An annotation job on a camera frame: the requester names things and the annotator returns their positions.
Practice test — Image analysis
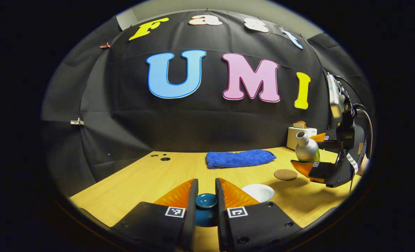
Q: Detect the brown round coaster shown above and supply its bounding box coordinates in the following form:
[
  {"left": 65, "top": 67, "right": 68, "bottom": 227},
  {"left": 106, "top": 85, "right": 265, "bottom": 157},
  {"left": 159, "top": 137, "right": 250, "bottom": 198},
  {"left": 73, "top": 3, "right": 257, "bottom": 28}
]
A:
[{"left": 274, "top": 169, "right": 298, "bottom": 181}]

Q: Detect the blue towel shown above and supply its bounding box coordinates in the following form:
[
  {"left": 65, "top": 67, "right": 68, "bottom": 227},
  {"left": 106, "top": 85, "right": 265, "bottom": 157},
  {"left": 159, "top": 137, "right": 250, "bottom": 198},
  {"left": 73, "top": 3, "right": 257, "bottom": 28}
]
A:
[{"left": 206, "top": 149, "right": 277, "bottom": 169}]

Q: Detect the black backdrop cloth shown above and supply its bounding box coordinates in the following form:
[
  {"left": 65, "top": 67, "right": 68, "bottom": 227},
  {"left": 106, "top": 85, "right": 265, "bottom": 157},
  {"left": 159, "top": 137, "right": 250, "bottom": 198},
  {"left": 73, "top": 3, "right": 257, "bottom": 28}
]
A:
[{"left": 41, "top": 9, "right": 374, "bottom": 196}]

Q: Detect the teal teacup lid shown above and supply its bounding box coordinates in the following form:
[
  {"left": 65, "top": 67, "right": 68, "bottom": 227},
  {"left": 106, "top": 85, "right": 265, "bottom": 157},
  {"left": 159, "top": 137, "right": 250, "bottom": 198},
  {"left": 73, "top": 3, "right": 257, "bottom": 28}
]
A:
[{"left": 194, "top": 193, "right": 219, "bottom": 228}]

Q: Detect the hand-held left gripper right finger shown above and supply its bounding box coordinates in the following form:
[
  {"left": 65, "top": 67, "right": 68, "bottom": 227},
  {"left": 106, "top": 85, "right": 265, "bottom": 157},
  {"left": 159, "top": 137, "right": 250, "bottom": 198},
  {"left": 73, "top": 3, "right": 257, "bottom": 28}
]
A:
[{"left": 215, "top": 177, "right": 302, "bottom": 252}]

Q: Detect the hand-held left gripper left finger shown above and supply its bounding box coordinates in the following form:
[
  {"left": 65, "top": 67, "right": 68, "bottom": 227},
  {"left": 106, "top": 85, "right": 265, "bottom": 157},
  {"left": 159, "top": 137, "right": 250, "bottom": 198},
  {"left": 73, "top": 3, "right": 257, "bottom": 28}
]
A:
[{"left": 110, "top": 178, "right": 199, "bottom": 252}]

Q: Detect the white toaster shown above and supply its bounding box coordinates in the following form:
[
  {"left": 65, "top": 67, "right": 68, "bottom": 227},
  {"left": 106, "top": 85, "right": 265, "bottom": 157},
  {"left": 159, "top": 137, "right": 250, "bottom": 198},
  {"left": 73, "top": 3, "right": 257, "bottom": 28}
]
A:
[{"left": 286, "top": 127, "right": 317, "bottom": 151}]

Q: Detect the white ceramic teacup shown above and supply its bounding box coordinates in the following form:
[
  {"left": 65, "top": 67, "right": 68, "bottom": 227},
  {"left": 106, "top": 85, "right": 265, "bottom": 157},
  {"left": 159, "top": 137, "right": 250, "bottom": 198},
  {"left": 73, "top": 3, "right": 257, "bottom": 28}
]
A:
[{"left": 241, "top": 184, "right": 275, "bottom": 203}]

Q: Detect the silver water bottle green label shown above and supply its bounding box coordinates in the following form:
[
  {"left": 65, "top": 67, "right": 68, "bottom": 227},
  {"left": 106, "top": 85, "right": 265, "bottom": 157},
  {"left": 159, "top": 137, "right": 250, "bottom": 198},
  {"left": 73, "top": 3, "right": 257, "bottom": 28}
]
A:
[{"left": 295, "top": 131, "right": 320, "bottom": 162}]

